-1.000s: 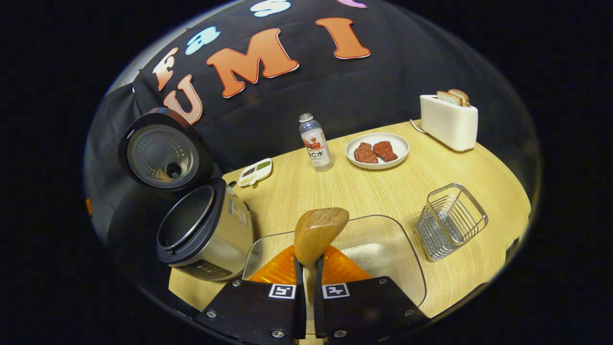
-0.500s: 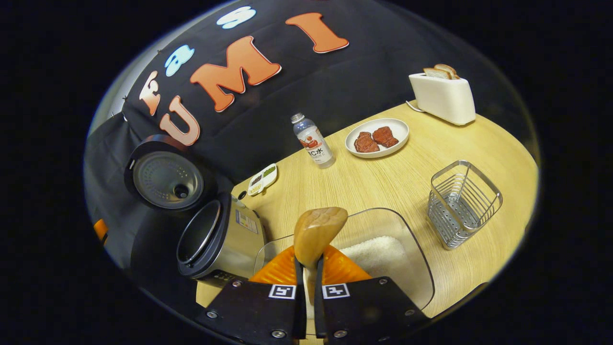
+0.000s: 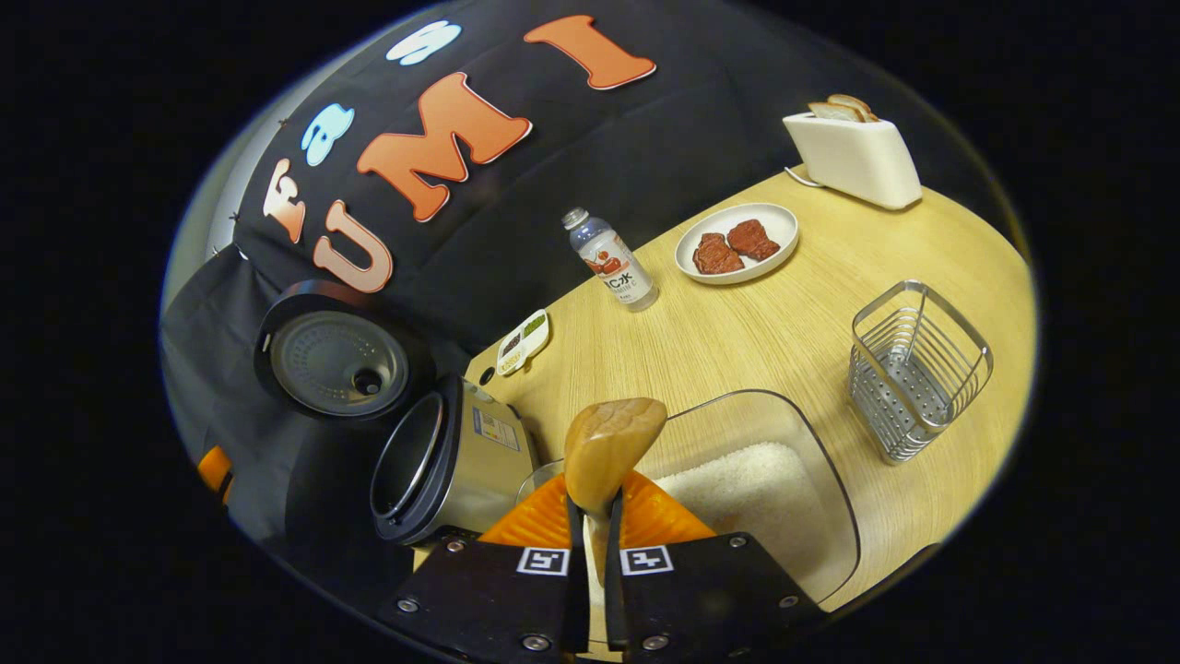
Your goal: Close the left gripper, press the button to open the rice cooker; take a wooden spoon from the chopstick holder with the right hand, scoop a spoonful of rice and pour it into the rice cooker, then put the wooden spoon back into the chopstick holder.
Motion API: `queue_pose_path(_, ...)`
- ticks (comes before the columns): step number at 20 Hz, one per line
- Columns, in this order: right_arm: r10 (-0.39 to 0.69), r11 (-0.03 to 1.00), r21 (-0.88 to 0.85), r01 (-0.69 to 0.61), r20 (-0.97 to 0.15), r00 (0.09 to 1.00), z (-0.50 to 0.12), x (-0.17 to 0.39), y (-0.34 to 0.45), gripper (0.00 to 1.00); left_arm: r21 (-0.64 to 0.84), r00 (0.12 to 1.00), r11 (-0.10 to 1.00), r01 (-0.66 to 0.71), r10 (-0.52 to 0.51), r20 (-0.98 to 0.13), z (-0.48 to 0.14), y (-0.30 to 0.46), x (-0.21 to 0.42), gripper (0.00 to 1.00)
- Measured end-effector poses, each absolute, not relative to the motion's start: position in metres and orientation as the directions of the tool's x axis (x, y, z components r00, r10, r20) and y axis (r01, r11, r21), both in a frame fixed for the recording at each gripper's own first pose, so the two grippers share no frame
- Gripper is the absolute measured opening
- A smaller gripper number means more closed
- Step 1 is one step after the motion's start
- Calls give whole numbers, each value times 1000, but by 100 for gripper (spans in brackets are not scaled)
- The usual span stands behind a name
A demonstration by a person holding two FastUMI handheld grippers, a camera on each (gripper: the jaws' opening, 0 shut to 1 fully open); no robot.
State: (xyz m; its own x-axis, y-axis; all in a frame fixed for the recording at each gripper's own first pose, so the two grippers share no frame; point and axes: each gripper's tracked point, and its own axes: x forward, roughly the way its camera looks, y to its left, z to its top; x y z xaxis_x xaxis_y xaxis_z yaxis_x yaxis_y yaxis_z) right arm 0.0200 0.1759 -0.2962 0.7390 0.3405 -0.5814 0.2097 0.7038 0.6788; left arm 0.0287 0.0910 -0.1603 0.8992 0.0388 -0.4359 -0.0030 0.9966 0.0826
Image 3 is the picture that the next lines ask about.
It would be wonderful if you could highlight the clear plastic container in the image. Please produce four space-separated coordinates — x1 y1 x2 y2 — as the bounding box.
516 389 861 605

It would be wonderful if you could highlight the black silver rice cooker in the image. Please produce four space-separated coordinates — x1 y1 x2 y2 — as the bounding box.
254 279 540 547

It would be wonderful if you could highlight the white rice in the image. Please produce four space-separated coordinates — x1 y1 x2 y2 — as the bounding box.
650 441 831 573

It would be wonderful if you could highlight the white round plate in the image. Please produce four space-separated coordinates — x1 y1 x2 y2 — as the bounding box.
675 203 800 285

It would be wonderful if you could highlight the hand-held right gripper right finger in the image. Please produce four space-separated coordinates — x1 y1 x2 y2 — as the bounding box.
604 470 826 664

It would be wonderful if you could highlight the white toaster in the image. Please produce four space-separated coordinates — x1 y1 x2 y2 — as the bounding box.
783 113 923 211

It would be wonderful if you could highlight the red meat piece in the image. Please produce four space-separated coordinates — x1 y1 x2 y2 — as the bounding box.
726 219 781 261
692 232 746 276

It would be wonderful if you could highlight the clear plastic drink bottle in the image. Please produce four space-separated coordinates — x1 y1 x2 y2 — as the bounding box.
562 207 660 313

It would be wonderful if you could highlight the metal wire chopstick holder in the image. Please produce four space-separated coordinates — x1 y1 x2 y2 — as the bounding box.
848 279 995 465

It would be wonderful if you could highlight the wooden spoon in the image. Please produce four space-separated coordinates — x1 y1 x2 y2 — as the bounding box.
564 397 668 584

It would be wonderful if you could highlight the small white condiment dish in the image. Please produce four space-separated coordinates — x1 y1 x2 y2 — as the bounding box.
496 309 551 377

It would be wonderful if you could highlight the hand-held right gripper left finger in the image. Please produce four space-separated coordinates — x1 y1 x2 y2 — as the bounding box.
378 472 589 664

